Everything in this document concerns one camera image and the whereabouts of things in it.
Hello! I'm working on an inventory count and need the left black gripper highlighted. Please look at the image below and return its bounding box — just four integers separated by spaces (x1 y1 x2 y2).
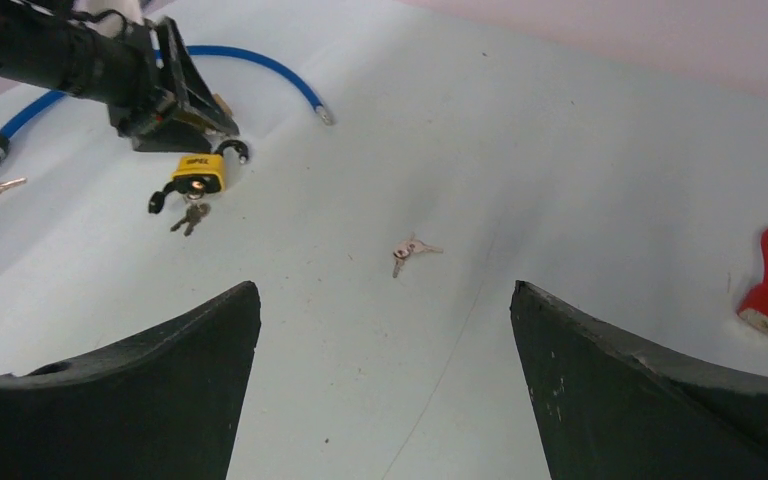
108 16 240 153

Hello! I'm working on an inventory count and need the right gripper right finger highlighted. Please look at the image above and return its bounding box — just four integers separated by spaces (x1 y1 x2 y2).
510 281 768 479

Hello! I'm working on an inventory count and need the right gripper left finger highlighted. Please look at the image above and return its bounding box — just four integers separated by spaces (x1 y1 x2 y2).
0 281 261 479

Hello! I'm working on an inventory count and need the yellow black padlock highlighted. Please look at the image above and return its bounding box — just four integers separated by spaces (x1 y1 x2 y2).
147 139 250 214

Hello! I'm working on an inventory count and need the silver key pair front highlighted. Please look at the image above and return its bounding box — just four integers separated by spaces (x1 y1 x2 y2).
169 196 212 237

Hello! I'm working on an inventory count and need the silver key pair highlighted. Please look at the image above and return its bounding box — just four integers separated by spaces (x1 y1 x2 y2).
392 233 444 278
169 196 212 237

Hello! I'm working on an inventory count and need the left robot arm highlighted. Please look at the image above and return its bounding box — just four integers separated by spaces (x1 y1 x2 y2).
0 1 239 153

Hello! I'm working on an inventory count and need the brass padlock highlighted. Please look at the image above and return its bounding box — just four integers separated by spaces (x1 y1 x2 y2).
212 93 233 121

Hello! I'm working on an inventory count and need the blue cable lock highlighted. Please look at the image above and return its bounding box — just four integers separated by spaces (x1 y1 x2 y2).
0 45 334 164

